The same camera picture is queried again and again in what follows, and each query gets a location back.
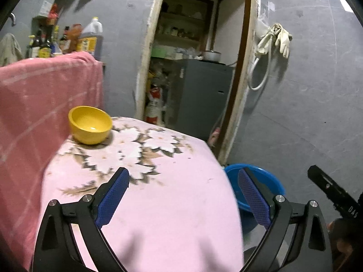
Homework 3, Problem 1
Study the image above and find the pink plaid cloth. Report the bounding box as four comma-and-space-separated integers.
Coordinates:
0, 51, 104, 270

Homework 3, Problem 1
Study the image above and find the orange sauce bottle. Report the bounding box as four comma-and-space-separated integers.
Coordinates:
69, 24, 83, 52

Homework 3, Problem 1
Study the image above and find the grey rag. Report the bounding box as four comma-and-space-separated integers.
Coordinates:
0, 33, 23, 67

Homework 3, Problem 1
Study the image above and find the person's right hand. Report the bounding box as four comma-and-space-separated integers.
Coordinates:
326, 221, 356, 262

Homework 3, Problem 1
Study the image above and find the blue plastic bucket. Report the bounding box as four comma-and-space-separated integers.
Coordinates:
224, 163, 285, 233

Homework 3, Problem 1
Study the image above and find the red net bag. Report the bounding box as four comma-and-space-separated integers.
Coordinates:
47, 4, 59, 25

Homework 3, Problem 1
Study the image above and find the cream rubber glove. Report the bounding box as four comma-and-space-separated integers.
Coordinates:
257, 24, 277, 56
275, 24, 292, 59

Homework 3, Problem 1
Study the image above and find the white wall sticker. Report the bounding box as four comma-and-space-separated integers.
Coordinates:
339, 0, 355, 13

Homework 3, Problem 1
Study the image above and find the pink floor item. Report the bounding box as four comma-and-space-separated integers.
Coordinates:
208, 127, 221, 147

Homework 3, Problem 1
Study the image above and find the wooden door frame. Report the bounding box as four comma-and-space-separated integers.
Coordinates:
135, 0, 261, 166

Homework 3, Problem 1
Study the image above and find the small white pot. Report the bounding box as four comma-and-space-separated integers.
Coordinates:
203, 50, 222, 62

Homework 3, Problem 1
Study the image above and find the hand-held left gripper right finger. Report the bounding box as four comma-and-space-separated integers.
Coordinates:
238, 168, 332, 272

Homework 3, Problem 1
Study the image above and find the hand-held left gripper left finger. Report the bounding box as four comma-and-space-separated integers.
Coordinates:
34, 167, 129, 272

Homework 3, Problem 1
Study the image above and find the dark soy sauce bottle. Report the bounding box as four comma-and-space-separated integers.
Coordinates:
61, 26, 71, 54
28, 34, 40, 59

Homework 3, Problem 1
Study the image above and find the yellow bowl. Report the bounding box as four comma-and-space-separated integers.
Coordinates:
68, 106, 113, 145

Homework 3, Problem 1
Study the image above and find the white red rice sack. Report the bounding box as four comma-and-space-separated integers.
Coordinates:
145, 85, 164, 125

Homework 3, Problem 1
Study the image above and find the wooden shelf unit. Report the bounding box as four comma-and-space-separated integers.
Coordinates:
155, 0, 214, 49

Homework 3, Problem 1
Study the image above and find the pink floral blanket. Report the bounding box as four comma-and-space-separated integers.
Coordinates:
37, 116, 244, 272

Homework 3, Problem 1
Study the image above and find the cooking oil jug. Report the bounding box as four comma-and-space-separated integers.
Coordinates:
78, 17, 104, 61

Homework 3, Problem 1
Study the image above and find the yellow cap sauce bottle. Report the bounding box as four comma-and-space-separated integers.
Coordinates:
52, 25, 62, 55

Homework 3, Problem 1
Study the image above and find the green box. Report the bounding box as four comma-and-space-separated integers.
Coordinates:
150, 47, 171, 58

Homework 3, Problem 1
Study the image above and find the dark bottle yellow label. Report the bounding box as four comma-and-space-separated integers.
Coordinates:
38, 34, 52, 59

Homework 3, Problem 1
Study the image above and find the white hose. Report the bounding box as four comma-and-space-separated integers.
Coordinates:
248, 54, 270, 91

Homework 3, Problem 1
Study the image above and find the grey refrigerator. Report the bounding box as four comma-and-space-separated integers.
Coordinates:
170, 59, 235, 142

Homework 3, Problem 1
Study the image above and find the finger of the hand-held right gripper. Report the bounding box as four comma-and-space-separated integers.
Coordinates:
308, 165, 358, 219

